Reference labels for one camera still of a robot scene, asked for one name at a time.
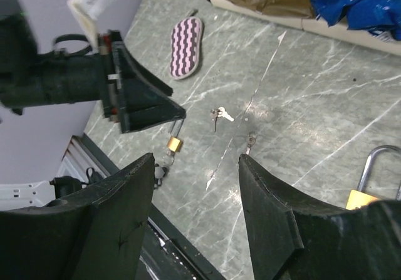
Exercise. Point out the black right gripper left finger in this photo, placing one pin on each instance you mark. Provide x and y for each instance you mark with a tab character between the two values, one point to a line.
94	233

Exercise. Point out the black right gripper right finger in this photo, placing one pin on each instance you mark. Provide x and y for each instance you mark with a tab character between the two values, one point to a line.
292	235

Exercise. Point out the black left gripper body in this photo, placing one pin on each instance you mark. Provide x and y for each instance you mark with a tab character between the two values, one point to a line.
110	82

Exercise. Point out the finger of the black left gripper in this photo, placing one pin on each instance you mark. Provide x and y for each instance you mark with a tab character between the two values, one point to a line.
147	104
141	70

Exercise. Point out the small brass padlock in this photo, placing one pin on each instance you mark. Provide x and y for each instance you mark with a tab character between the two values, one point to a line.
174	144

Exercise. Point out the key with panda keychain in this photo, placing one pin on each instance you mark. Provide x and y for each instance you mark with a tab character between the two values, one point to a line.
161	169

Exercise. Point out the silver key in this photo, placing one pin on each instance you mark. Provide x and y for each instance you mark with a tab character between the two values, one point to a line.
222	113

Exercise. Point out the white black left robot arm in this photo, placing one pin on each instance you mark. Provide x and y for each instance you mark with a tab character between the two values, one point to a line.
29	78

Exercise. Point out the purple striped sponge pad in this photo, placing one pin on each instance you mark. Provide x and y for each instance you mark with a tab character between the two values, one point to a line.
186	37

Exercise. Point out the cream three-tier shelf rack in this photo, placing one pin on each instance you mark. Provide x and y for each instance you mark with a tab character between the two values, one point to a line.
339	31

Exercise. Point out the blue chips bag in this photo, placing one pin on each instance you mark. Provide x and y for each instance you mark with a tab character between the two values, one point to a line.
381	18

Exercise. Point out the small dark key with ring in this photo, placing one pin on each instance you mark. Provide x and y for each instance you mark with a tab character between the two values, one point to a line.
214	116

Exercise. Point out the aluminium rail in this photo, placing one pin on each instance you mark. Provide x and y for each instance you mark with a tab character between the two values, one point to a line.
78	162

